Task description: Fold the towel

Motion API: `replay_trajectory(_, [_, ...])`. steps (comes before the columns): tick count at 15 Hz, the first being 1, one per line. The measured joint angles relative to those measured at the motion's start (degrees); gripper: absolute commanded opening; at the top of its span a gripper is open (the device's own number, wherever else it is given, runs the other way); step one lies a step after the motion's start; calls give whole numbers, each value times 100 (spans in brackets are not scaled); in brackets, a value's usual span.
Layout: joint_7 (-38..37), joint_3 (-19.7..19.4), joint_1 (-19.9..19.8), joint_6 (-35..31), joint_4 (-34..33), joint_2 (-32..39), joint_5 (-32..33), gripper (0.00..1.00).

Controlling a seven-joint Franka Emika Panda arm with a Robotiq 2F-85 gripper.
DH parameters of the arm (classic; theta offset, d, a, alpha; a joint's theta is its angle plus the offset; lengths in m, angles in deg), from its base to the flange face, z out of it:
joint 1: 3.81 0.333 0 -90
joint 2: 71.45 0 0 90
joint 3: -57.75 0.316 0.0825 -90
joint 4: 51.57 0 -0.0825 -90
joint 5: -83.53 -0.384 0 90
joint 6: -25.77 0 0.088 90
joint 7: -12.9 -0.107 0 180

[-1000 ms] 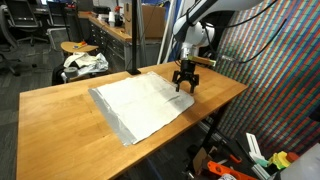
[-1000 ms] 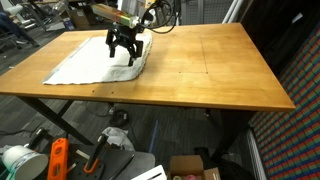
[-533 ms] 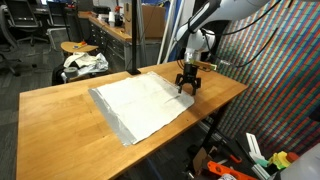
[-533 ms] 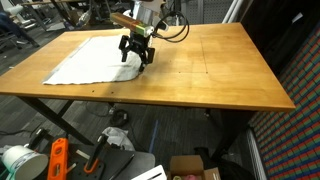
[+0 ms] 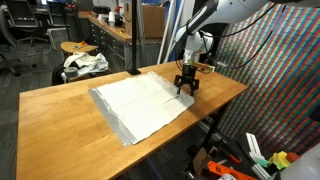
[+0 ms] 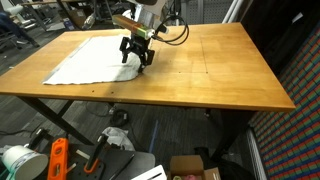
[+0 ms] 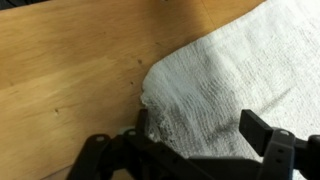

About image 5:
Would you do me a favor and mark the black table leg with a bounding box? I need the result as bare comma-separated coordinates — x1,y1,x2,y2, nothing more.
201,102,232,156

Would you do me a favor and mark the grey duct tape roll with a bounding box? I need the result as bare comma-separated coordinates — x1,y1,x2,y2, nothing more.
63,66,79,80

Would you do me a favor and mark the black office chair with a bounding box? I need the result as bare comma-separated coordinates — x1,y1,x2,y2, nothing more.
0,4,22,77
4,0,49,46

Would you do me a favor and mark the white pole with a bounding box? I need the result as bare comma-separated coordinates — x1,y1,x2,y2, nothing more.
163,0,186,64
156,0,178,65

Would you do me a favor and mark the orange spirit level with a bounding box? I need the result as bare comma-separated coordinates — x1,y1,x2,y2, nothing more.
206,160,259,180

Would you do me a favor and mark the white woven towel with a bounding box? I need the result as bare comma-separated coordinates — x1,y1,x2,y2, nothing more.
95,71,196,145

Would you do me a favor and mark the round wooden side table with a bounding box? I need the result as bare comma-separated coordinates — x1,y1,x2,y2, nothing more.
60,41,100,54

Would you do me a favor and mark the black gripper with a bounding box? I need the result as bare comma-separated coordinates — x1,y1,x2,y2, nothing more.
173,64,201,98

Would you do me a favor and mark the white cloth pile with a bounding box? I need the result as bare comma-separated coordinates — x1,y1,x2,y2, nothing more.
63,51,110,77

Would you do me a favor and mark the black pole stand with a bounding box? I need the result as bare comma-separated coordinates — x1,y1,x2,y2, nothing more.
127,0,142,76

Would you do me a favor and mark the large cardboard box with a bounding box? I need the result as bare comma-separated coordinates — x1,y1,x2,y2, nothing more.
123,3,167,39

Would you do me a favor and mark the folded cardboard piece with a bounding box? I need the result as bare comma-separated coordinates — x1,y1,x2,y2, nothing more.
192,146,218,176

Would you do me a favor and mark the grey duct tape strip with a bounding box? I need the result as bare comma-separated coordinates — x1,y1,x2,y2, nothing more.
87,87,138,147

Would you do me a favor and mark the white plastic bucket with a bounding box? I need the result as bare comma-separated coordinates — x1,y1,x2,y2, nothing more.
279,143,320,180

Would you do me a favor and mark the aluminium rail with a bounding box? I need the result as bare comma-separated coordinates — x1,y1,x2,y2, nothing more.
197,120,236,149

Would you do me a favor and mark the yellow green plastic part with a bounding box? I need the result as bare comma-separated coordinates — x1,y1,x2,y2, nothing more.
268,150,292,170

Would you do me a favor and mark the wooden wrist camera bar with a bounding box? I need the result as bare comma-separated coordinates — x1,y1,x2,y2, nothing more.
190,60,216,73

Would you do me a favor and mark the black hanging cloth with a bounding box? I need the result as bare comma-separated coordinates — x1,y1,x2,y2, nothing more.
178,0,248,70

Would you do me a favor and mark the red round cap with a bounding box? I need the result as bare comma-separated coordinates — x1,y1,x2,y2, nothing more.
285,152,300,164

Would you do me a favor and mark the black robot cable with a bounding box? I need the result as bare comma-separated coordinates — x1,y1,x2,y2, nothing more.
198,2,289,71

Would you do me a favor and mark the white cup stack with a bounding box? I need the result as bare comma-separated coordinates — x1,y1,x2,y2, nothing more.
108,11,116,28

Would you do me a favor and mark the white plastic bracket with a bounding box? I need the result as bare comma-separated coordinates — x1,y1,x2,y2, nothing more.
245,132,268,163

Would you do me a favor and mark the yellow red small tool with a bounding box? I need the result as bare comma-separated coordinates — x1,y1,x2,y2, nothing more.
73,40,88,50

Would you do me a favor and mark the orange handled bar clamp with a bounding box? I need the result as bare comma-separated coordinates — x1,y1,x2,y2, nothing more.
218,139,244,164

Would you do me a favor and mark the wood topped workbench cabinet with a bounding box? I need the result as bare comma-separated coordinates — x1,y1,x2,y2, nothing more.
88,15,162,73

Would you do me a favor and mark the black low stool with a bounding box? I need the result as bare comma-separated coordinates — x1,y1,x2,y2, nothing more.
51,61,69,86

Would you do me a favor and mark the red spray bottle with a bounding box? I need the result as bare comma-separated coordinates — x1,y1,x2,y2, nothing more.
114,5,124,27

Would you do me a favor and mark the blue floor tape strip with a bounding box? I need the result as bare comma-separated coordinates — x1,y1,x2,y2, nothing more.
146,158,164,180

